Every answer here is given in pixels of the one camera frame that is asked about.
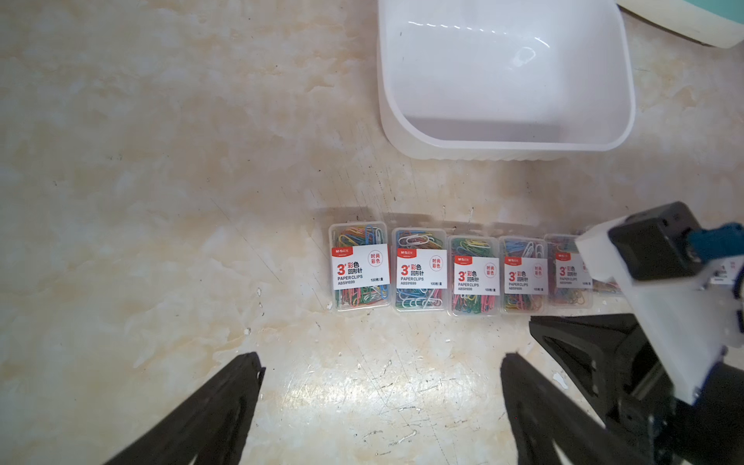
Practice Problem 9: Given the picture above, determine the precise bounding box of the white plastic storage box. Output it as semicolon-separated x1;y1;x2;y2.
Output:
377;1;636;161

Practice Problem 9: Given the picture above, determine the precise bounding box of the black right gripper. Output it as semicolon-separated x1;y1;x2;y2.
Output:
529;314;743;464

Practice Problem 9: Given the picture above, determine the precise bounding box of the paper clip box side-left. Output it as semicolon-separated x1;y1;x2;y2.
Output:
544;234;593;310

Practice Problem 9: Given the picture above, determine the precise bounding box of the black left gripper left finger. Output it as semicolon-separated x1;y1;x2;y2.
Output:
108;353;265;464

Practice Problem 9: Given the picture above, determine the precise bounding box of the paper clip box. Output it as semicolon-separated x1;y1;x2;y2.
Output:
449;236;502;317
498;236;548;315
391;228;449;313
592;280;621;295
329;222;391;312

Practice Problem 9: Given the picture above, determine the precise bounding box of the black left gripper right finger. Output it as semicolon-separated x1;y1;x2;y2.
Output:
500;353;645;464

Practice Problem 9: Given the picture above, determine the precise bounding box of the mint green toaster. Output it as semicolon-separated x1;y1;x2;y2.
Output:
615;0;743;48

